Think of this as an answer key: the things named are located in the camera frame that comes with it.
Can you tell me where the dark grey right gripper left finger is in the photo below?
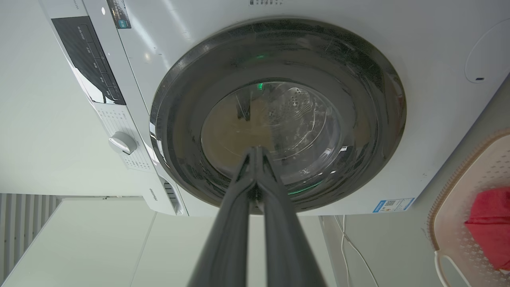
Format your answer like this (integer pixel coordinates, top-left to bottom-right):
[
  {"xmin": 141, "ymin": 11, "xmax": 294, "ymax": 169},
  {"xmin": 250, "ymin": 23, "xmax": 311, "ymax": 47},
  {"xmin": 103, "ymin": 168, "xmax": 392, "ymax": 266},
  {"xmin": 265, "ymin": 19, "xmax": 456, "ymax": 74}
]
[{"xmin": 187, "ymin": 146, "xmax": 257, "ymax": 287}]

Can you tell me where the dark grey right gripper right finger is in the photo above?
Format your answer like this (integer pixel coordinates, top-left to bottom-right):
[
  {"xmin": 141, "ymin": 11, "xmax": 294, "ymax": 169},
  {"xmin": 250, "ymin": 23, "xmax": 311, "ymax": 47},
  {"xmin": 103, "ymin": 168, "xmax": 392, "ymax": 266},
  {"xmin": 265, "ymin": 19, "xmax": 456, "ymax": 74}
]
[{"xmin": 256, "ymin": 146, "xmax": 328, "ymax": 287}]

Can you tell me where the beige perforated laundry basket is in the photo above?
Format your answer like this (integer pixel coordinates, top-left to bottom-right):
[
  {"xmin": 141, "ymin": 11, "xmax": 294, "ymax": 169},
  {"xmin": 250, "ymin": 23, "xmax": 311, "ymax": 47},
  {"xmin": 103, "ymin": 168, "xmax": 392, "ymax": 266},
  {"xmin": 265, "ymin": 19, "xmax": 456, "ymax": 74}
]
[{"xmin": 427, "ymin": 129, "xmax": 510, "ymax": 287}]

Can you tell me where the blue energy label sticker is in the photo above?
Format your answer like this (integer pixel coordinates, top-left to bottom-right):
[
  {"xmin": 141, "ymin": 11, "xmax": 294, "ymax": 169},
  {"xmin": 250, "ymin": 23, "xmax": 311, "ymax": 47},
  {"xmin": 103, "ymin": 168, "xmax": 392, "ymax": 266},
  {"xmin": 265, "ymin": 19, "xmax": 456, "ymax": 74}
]
[{"xmin": 372, "ymin": 198, "xmax": 415, "ymax": 213}]

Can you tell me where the round dark washing machine door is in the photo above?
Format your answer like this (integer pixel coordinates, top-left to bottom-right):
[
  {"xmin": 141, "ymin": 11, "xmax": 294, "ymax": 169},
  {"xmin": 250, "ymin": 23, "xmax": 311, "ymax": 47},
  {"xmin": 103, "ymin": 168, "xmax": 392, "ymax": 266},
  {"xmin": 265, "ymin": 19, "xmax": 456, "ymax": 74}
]
[{"xmin": 149, "ymin": 18, "xmax": 407, "ymax": 213}]

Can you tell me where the silver washing machine control knob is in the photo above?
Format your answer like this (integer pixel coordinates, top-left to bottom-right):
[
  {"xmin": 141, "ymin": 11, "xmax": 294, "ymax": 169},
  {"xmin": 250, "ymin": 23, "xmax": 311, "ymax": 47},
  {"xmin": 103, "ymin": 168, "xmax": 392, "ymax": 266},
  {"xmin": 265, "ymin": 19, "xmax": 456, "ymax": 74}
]
[{"xmin": 108, "ymin": 132, "xmax": 137, "ymax": 155}]

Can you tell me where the white front-load washing machine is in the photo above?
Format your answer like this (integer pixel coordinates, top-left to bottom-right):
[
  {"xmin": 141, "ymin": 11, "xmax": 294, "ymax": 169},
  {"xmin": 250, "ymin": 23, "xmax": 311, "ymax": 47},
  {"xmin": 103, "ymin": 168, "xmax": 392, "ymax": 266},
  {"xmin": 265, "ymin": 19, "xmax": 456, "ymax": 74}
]
[{"xmin": 39, "ymin": 0, "xmax": 510, "ymax": 217}]

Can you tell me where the white slatted radiator panel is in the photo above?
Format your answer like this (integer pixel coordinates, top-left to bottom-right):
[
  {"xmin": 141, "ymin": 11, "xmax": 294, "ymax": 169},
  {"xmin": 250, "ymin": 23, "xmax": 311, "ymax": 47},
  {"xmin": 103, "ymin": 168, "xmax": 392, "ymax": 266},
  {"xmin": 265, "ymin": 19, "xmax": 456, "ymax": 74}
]
[{"xmin": 0, "ymin": 193, "xmax": 61, "ymax": 275}]

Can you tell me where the red cloth garment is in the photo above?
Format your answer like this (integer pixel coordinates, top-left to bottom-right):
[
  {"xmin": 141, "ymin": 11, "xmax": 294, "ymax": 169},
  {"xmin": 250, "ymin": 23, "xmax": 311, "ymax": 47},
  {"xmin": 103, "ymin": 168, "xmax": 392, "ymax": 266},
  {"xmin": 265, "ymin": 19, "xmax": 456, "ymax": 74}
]
[{"xmin": 465, "ymin": 187, "xmax": 510, "ymax": 271}]

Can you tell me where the thin white power cable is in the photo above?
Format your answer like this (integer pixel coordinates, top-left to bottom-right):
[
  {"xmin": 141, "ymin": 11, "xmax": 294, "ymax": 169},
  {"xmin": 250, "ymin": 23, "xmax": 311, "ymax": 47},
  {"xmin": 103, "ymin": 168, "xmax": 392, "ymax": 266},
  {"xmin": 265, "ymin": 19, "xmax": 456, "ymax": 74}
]
[{"xmin": 334, "ymin": 215, "xmax": 379, "ymax": 287}]

